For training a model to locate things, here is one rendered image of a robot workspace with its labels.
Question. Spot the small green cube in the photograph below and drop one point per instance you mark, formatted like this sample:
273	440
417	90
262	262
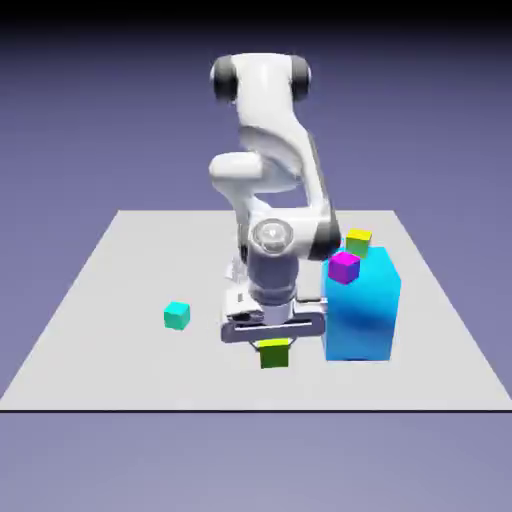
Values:
274	354

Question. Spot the small magenta cube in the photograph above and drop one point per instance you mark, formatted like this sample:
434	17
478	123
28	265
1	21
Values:
343	267

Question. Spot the small teal cube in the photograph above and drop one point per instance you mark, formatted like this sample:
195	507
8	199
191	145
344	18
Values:
176	316

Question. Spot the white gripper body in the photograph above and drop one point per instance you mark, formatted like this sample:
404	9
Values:
276	328

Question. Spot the small yellow-green cube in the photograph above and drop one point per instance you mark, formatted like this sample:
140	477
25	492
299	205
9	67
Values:
359	241

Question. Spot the large blue box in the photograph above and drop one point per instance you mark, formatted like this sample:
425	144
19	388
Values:
362	308

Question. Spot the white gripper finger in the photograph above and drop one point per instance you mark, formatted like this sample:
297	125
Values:
292	342
255	345

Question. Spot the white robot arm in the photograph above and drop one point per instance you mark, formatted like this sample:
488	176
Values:
276	132

